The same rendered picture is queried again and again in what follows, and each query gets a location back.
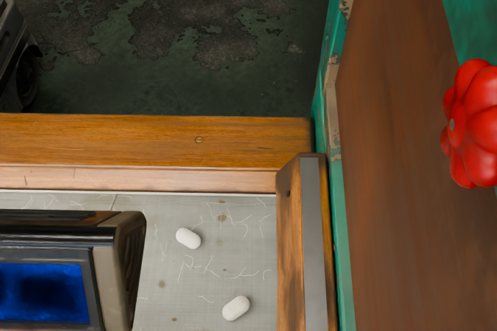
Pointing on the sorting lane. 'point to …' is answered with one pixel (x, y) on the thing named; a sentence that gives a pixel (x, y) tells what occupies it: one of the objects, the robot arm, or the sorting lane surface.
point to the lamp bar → (69, 269)
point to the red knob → (472, 125)
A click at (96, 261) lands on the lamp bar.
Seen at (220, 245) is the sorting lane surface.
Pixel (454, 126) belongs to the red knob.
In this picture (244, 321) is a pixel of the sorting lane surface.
